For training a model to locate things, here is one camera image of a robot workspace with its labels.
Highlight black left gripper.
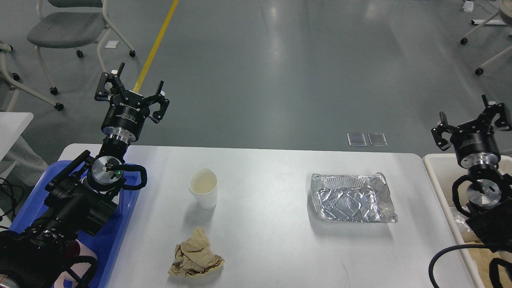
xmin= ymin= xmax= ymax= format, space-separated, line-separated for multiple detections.
xmin=94 ymin=62 xmax=170 ymax=144

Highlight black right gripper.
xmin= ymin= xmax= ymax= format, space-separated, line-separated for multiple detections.
xmin=431 ymin=95 xmax=512 ymax=169

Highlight pink mug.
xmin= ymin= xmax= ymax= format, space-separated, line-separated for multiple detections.
xmin=53 ymin=240 xmax=97 ymax=288

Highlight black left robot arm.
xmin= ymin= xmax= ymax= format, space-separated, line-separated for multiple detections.
xmin=1 ymin=63 xmax=170 ymax=288

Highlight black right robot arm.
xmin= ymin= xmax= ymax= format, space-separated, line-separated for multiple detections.
xmin=428 ymin=95 xmax=512 ymax=288

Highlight white plastic bin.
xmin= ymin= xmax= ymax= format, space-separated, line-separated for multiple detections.
xmin=423 ymin=154 xmax=511 ymax=288

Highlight clear floor plate right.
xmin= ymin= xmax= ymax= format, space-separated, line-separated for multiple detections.
xmin=367 ymin=132 xmax=388 ymax=146

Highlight clear floor plate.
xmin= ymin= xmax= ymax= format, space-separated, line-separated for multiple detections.
xmin=367 ymin=132 xmax=388 ymax=146
xmin=347 ymin=133 xmax=367 ymax=146

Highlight grey office chair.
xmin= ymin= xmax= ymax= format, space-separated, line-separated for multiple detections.
xmin=27 ymin=0 xmax=136 ymax=95

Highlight white paper cup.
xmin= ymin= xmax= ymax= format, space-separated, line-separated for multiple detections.
xmin=189 ymin=168 xmax=218 ymax=209

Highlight white chair base right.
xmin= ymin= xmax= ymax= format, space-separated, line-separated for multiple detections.
xmin=459 ymin=0 xmax=512 ymax=76

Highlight clear floor plate left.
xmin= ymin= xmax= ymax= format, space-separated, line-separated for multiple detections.
xmin=347 ymin=133 xmax=367 ymax=146

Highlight white side table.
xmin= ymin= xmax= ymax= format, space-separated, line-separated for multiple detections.
xmin=0 ymin=112 xmax=34 ymax=159

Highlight aluminium foil tray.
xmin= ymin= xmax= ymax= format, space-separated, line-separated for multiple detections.
xmin=310 ymin=172 xmax=398 ymax=224

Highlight blue plastic tray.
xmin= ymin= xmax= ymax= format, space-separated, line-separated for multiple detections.
xmin=9 ymin=160 xmax=140 ymax=288

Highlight crumpled brown paper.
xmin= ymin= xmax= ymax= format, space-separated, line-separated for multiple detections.
xmin=168 ymin=227 xmax=225 ymax=278

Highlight white chair frame left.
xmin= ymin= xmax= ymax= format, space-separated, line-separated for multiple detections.
xmin=0 ymin=41 xmax=64 ymax=112

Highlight black cables on floor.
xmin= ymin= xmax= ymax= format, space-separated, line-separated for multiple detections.
xmin=0 ymin=178 xmax=24 ymax=230

